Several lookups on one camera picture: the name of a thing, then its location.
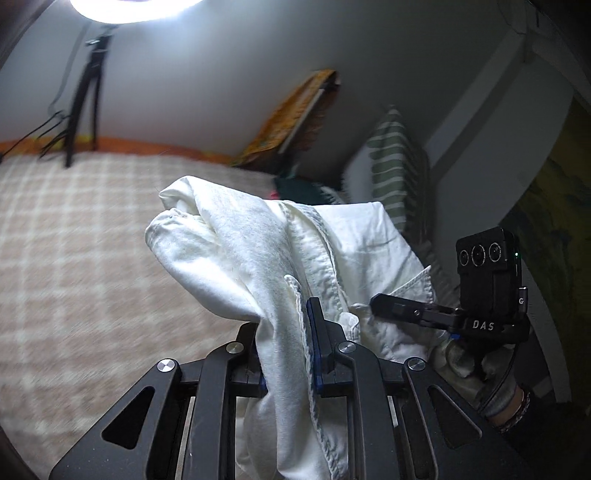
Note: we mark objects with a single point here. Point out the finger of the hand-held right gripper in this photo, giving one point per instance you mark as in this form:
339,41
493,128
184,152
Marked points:
415,311

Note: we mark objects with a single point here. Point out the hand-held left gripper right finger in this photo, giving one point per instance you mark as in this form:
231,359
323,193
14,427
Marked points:
315,341

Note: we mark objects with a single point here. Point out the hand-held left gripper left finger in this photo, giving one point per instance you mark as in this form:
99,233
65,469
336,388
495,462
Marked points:
231,364

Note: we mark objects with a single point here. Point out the white shirt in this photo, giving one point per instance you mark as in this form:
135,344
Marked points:
240,258

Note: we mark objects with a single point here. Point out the person's right forearm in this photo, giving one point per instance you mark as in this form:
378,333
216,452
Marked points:
521,424

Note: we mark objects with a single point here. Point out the person's right hand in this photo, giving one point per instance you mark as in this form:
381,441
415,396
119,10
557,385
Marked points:
457,362

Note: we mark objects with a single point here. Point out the green striped pillow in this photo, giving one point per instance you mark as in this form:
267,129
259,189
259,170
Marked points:
392,161

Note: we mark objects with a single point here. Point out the dark green folded garment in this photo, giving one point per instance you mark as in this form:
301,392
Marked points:
300,189

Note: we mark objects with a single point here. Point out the checkered bed blanket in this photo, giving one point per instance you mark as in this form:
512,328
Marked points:
92,277

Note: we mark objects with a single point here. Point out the yellow patterned cloth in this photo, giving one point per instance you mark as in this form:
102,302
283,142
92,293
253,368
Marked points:
286,120

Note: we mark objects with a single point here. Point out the black tripod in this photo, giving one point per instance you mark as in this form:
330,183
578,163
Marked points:
85,92

